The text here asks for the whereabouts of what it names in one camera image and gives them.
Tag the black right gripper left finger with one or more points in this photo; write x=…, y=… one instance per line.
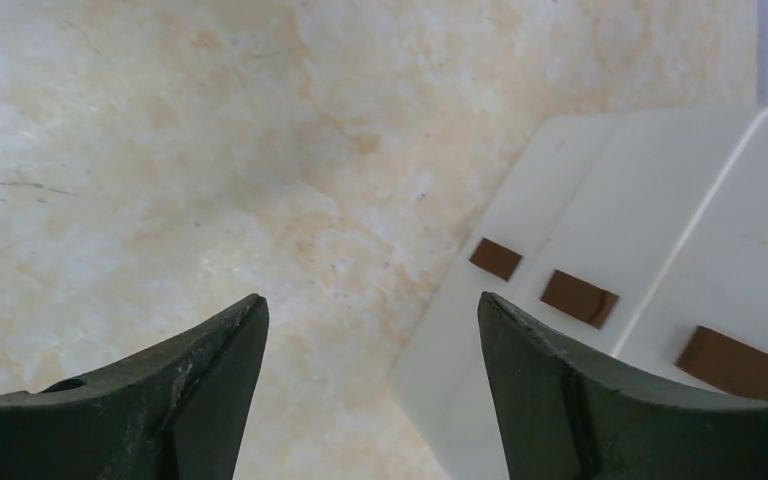
x=175, y=410

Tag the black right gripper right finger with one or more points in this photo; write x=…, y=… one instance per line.
x=568, y=411

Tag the white drawer organizer box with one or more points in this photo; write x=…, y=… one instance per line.
x=643, y=235

